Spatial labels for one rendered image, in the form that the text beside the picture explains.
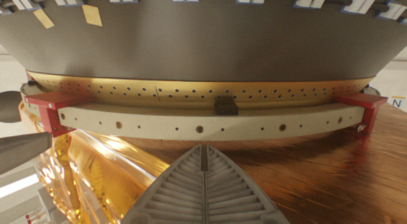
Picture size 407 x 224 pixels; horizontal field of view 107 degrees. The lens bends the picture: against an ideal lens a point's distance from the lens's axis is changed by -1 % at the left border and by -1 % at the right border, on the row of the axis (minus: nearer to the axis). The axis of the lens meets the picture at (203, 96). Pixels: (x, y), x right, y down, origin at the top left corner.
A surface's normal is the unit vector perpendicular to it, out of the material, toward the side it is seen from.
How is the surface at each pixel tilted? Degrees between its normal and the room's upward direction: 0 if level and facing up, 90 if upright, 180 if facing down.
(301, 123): 90
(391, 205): 180
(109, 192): 130
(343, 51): 62
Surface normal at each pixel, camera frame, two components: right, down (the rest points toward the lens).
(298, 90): 0.21, 0.67
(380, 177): 0.02, -0.97
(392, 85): -0.58, 0.18
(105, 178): -0.39, -0.53
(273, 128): 0.15, 0.24
